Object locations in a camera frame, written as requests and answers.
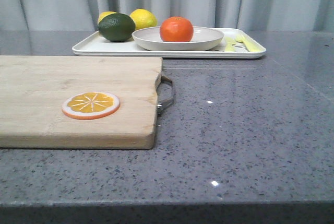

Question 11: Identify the orange mandarin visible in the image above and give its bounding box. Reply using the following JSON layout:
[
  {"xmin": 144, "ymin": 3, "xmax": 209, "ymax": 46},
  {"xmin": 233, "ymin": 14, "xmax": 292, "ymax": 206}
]
[{"xmin": 160, "ymin": 16, "xmax": 194, "ymax": 42}]

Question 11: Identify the beige round plate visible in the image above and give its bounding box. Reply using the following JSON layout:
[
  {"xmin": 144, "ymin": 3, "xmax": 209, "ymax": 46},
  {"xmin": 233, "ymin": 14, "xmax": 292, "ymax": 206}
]
[{"xmin": 132, "ymin": 26, "xmax": 224, "ymax": 51}]

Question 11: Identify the white rectangular tray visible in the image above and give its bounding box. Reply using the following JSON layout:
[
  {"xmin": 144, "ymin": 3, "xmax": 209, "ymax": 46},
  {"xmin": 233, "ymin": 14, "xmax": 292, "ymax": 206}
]
[{"xmin": 72, "ymin": 28, "xmax": 266, "ymax": 59}]

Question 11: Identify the orange slice coaster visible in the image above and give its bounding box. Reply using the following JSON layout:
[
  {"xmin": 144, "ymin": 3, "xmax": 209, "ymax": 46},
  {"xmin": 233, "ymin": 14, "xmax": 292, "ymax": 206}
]
[{"xmin": 62, "ymin": 91, "xmax": 121, "ymax": 120}]

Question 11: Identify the yellow plastic knife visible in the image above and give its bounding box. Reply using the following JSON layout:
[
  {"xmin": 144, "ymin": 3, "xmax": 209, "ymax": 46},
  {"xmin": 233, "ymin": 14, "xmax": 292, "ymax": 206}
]
[{"xmin": 224, "ymin": 36, "xmax": 236, "ymax": 52}]

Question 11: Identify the dark green lime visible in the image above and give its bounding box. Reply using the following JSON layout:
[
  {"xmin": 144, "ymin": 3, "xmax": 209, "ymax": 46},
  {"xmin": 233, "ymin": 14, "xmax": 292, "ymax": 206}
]
[{"xmin": 98, "ymin": 13, "xmax": 136, "ymax": 42}]

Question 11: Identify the yellow plastic fork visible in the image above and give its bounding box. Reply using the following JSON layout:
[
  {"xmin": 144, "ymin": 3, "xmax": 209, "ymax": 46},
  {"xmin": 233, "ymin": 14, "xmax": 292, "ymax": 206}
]
[{"xmin": 235, "ymin": 34, "xmax": 261, "ymax": 52}]

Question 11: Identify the yellow lemon behind lime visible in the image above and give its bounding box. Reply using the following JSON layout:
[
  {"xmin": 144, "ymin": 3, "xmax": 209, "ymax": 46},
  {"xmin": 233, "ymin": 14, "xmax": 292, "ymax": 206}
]
[{"xmin": 97, "ymin": 11, "xmax": 116, "ymax": 24}]

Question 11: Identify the wooden cutting board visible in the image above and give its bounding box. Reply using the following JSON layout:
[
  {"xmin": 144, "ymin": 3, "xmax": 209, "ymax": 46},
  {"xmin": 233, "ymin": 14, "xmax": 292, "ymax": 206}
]
[{"xmin": 1, "ymin": 56, "xmax": 162, "ymax": 149}]

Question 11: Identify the metal cutting board handle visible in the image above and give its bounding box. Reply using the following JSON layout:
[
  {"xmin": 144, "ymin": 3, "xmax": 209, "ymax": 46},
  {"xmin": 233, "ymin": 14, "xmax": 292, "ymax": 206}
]
[{"xmin": 156, "ymin": 75, "xmax": 175, "ymax": 116}]

